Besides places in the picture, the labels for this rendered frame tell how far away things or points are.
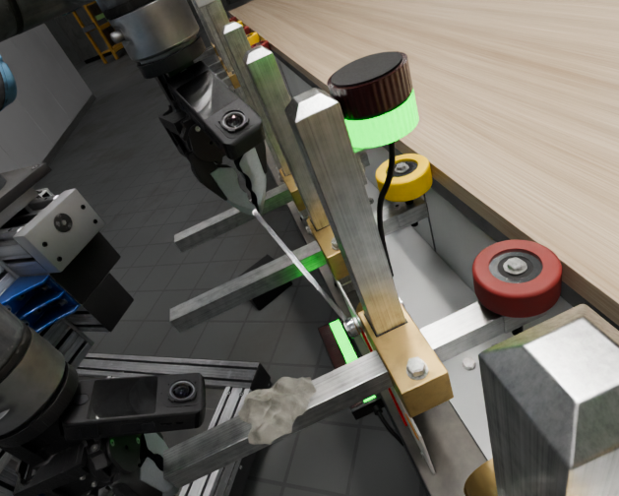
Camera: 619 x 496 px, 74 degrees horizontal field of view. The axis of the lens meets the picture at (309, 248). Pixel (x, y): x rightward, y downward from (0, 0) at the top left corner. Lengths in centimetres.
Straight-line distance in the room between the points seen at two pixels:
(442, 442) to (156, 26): 55
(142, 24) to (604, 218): 49
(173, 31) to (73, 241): 52
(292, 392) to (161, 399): 13
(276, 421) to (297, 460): 99
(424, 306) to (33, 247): 69
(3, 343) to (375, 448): 115
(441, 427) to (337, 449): 84
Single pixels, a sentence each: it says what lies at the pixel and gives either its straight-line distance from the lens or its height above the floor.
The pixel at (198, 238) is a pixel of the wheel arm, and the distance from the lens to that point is 87.
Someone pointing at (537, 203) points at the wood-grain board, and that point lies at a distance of 54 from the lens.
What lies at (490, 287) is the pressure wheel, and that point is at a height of 91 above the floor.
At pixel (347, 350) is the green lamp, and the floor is 70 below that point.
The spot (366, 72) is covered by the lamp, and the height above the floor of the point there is 113.
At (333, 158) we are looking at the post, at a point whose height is 109.
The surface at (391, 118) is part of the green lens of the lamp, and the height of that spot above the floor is 110.
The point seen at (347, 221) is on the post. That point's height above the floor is 103.
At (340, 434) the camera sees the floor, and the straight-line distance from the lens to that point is 141.
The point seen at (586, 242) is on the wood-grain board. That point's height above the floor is 90.
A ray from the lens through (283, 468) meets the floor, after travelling 143.
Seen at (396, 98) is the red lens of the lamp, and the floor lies 111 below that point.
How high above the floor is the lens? 123
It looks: 37 degrees down
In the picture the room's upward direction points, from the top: 25 degrees counter-clockwise
